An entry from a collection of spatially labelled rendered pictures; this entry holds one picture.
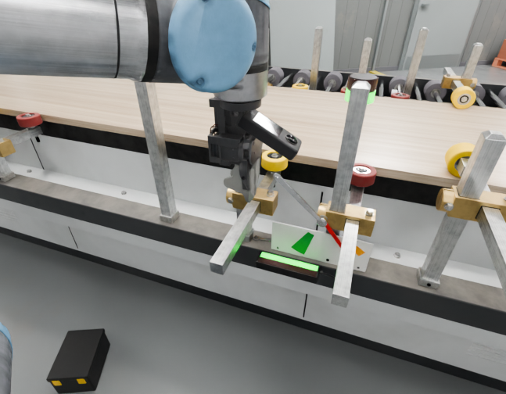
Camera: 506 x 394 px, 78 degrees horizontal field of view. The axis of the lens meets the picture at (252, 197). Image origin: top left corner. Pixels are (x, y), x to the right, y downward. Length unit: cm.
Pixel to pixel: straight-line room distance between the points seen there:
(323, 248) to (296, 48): 461
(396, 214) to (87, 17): 93
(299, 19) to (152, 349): 475
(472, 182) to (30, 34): 72
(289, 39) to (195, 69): 497
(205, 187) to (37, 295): 117
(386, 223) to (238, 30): 86
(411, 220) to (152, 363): 117
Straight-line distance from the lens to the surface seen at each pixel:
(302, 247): 87
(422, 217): 106
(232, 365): 150
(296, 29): 531
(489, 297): 98
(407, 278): 93
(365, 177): 89
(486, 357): 153
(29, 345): 183
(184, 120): 125
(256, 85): 51
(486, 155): 73
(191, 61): 30
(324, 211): 80
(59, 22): 29
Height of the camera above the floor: 133
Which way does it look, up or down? 34 degrees down
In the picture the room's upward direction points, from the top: straight up
